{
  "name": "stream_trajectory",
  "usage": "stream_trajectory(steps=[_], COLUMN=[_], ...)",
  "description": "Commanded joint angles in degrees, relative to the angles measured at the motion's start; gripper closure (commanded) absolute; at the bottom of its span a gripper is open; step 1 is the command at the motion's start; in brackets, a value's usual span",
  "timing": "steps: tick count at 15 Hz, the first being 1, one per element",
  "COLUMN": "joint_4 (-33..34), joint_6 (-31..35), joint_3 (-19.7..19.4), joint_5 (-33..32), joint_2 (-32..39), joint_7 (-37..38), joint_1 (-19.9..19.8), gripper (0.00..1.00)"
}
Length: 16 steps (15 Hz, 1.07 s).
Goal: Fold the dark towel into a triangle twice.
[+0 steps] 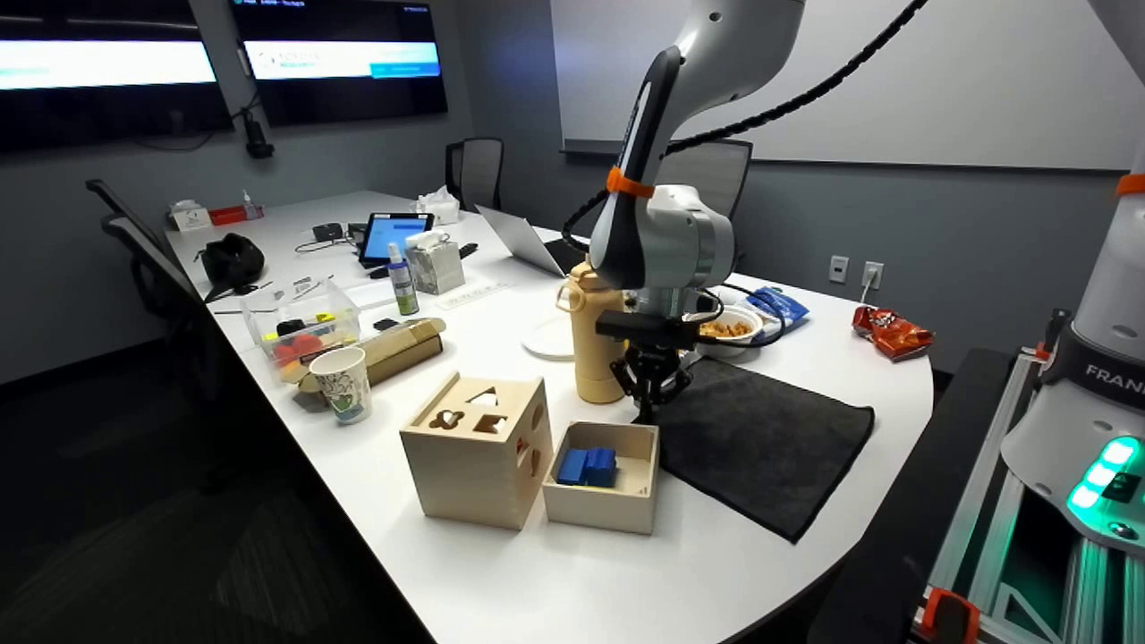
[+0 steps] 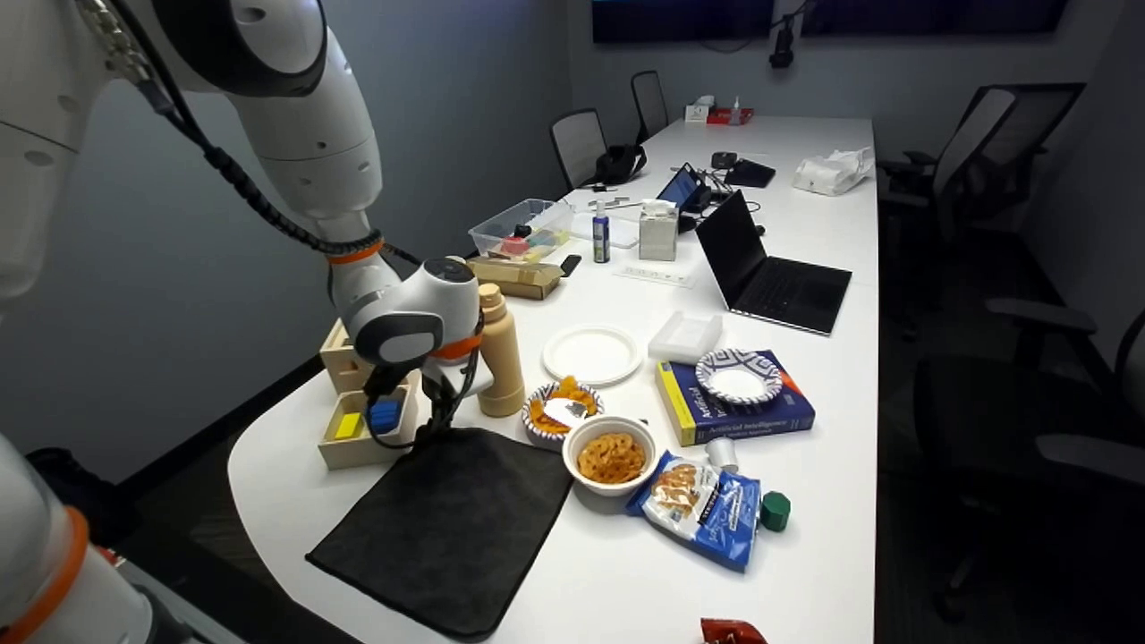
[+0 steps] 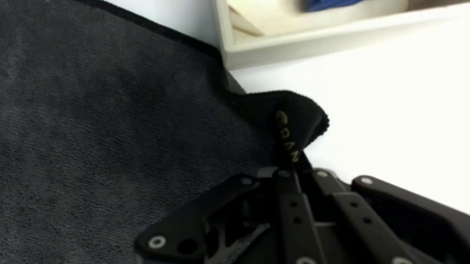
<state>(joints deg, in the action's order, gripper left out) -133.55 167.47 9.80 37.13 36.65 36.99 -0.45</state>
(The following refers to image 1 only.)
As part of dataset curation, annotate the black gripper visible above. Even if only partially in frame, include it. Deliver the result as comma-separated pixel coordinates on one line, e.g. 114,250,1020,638
613,331,698,421

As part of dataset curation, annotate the dark grey towel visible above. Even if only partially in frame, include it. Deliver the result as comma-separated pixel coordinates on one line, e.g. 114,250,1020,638
652,353,878,548

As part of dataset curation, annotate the tan water bottle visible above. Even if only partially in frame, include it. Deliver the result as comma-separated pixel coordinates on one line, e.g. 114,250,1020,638
563,261,628,408

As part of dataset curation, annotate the blue wooden block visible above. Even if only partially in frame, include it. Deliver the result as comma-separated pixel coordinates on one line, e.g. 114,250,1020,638
556,446,595,488
583,446,624,491

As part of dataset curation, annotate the white snack bowl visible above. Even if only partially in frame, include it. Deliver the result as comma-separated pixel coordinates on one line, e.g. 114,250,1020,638
695,301,767,350

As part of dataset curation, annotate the white round plate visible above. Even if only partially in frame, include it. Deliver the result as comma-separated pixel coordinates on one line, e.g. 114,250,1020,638
520,310,583,361

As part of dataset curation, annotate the shallow wooden tray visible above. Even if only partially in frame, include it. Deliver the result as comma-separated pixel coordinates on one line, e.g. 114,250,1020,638
539,417,661,538

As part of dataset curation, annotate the blue snack packet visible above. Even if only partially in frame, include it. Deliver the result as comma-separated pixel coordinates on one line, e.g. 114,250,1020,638
744,281,812,343

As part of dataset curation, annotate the grey open laptop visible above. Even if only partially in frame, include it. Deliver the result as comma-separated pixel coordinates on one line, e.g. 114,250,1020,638
476,204,601,279

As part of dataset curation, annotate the wooden shape sorter box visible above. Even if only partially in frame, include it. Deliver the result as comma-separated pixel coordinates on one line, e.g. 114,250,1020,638
397,371,556,533

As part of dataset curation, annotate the grey mesh office chair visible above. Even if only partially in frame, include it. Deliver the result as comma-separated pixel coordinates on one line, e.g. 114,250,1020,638
557,136,757,273

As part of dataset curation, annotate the red snack bag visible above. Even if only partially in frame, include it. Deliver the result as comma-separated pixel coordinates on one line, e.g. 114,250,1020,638
847,301,939,363

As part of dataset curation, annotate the white tissue box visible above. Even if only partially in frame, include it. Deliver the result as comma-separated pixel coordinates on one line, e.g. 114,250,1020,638
404,226,470,297

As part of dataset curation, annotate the small green spray bottle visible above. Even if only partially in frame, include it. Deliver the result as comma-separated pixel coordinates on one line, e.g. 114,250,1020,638
388,241,423,319

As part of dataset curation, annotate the dark mesh office chair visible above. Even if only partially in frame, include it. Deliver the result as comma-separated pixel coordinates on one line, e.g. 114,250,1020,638
442,131,509,211

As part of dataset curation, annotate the crumpled white tissue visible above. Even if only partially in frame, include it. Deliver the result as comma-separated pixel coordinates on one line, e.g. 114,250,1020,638
415,185,464,228

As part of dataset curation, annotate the tablet with blue screen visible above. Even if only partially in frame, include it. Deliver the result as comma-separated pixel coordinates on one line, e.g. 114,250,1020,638
354,211,438,273

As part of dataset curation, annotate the patterned paper cup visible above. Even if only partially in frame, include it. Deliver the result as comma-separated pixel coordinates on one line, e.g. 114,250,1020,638
303,343,377,430

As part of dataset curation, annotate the clear plastic container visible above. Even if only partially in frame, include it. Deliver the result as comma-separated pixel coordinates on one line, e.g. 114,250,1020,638
241,279,366,381

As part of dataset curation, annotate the black bag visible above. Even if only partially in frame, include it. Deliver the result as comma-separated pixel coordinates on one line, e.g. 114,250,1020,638
196,228,268,297

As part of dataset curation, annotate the white whiteboard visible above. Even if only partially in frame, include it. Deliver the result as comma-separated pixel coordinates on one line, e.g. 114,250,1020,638
546,0,1145,175

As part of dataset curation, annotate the small red item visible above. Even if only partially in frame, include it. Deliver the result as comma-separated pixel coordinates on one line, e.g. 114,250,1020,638
206,201,261,228

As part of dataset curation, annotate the small white box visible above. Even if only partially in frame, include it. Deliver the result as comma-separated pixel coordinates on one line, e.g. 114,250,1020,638
163,195,216,237

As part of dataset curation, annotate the black office chair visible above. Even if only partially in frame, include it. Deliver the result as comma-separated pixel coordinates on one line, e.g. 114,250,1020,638
81,175,206,331

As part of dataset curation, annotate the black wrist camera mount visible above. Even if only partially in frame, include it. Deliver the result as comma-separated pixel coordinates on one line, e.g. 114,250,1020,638
595,305,726,343

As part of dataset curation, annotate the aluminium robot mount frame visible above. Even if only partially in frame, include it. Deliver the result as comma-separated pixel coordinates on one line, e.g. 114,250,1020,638
914,341,1145,644

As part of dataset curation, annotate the wall monitor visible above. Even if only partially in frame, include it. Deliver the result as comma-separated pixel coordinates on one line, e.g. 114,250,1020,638
230,0,451,129
0,0,237,155

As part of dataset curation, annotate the grey camera stand pole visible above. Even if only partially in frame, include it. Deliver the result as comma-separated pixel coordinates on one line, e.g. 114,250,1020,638
186,0,278,161

